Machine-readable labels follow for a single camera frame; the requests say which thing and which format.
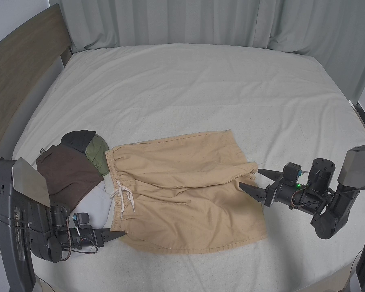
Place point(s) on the black garment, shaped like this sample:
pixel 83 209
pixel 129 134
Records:
pixel 76 140

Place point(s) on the bed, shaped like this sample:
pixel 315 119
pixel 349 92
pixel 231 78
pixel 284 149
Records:
pixel 200 87

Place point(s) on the pale green curtain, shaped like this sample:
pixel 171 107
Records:
pixel 322 17
pixel 155 11

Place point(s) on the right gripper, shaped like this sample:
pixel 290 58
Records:
pixel 284 195

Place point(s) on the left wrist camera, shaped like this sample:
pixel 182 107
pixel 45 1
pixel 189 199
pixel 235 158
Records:
pixel 82 218

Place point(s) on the green garment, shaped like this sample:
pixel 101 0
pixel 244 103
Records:
pixel 99 154

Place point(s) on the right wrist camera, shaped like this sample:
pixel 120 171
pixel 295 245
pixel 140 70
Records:
pixel 292 172

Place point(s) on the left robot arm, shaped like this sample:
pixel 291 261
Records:
pixel 15 239

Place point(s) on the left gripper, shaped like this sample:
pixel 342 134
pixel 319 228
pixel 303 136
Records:
pixel 89 237

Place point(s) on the tan shorts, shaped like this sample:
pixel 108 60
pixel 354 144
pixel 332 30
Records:
pixel 185 193

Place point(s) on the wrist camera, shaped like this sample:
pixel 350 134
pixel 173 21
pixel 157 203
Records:
pixel 292 172
pixel 82 218

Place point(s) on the white garment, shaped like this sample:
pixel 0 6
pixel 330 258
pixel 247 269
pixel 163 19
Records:
pixel 95 202

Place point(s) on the brown garment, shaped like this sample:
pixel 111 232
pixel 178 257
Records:
pixel 67 175

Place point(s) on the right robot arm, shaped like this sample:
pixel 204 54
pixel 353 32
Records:
pixel 331 220

